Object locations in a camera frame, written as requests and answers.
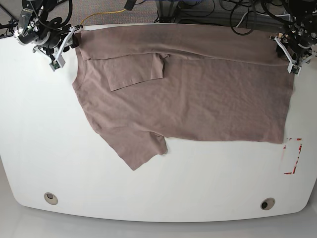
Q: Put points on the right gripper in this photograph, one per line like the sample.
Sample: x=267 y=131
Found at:
x=35 y=25

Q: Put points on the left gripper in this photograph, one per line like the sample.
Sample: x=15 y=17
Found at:
x=299 y=36

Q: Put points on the mauve T-shirt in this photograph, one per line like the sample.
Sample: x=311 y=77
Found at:
x=141 y=84

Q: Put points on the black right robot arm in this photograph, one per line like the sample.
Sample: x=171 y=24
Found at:
x=49 y=5

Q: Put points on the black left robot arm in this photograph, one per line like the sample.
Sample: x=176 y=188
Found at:
x=298 y=8

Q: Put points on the red tape rectangle marking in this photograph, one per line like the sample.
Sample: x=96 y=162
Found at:
x=290 y=155

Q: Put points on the right table grommet hole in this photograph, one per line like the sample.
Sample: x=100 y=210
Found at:
x=267 y=204

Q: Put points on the table grommet hole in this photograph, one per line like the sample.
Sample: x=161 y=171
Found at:
x=50 y=198
x=267 y=204

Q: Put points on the left table grommet hole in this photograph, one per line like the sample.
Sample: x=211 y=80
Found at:
x=50 y=198

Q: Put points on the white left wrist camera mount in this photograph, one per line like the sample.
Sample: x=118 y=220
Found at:
x=289 y=54

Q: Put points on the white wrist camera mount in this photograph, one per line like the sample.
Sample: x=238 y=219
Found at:
x=54 y=44
x=289 y=54

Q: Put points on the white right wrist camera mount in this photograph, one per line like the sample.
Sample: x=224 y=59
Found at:
x=54 y=44

